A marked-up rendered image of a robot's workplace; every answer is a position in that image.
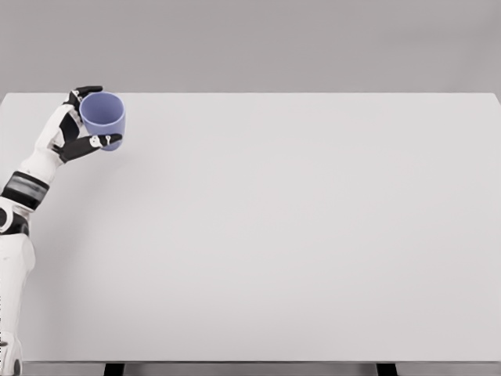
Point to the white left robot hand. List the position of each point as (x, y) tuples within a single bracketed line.
[(52, 129)]

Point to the purple plastic cup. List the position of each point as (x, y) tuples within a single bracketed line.
[(105, 117)]

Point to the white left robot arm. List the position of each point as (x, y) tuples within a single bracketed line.
[(15, 243)]

